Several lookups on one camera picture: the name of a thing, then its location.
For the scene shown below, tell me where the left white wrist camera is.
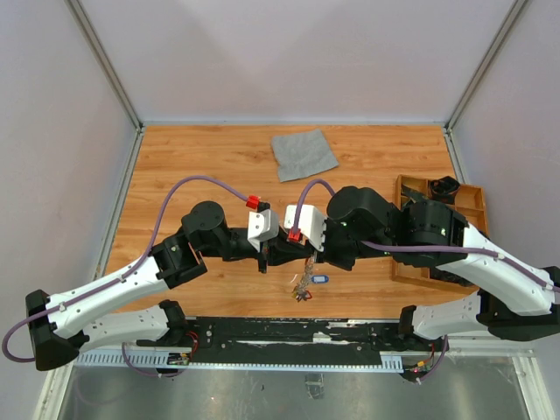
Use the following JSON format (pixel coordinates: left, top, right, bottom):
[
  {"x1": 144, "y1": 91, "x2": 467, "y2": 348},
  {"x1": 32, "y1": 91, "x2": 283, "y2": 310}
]
[{"x1": 247, "y1": 209, "x2": 279, "y2": 252}]

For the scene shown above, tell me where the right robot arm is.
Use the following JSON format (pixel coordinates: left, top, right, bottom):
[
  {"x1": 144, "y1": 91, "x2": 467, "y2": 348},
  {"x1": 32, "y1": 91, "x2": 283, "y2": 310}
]
[{"x1": 322, "y1": 186, "x2": 559, "y2": 350}]

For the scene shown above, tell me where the dark rolled necktie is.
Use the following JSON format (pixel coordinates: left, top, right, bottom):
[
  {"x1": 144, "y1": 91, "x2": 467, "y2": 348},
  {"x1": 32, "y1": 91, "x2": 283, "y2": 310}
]
[{"x1": 428, "y1": 176, "x2": 461, "y2": 205}]

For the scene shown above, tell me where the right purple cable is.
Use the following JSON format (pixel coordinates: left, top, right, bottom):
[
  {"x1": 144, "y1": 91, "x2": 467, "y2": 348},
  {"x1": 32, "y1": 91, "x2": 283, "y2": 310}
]
[{"x1": 288, "y1": 178, "x2": 560, "y2": 294}]

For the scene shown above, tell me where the grey cloth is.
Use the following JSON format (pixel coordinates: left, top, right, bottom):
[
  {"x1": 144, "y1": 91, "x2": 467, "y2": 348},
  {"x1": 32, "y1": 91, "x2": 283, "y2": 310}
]
[{"x1": 271, "y1": 129, "x2": 339, "y2": 182}]

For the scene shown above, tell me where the wooden compartment tray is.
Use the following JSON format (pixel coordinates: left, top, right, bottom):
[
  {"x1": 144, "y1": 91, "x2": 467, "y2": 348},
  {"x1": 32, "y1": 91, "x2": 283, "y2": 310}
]
[{"x1": 391, "y1": 175, "x2": 488, "y2": 294}]

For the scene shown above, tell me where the blue key tag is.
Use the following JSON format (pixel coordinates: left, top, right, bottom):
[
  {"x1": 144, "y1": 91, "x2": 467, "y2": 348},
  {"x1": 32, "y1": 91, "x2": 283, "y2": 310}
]
[{"x1": 311, "y1": 275, "x2": 329, "y2": 284}]

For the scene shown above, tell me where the black mounting rail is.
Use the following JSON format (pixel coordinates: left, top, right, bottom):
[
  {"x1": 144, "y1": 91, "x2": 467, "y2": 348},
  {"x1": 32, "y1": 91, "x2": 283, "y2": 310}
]
[{"x1": 136, "y1": 317, "x2": 443, "y2": 366}]

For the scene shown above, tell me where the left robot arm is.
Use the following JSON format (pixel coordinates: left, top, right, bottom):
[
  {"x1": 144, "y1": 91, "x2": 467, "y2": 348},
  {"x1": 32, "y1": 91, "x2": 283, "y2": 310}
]
[{"x1": 25, "y1": 201, "x2": 326, "y2": 371}]

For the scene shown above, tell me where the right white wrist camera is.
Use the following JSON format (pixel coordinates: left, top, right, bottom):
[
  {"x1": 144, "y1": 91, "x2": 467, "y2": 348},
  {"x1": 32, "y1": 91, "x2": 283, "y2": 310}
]
[{"x1": 283, "y1": 205, "x2": 327, "y2": 252}]

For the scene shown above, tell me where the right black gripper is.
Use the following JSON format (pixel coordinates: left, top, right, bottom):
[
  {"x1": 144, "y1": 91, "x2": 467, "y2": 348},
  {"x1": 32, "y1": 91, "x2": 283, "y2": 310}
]
[{"x1": 304, "y1": 214, "x2": 392, "y2": 271}]

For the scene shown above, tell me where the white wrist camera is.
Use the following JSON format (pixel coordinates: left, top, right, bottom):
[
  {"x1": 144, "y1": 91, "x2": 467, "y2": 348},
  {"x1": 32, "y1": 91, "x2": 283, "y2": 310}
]
[
  {"x1": 283, "y1": 205, "x2": 327, "y2": 252},
  {"x1": 247, "y1": 209, "x2": 279, "y2": 252}
]

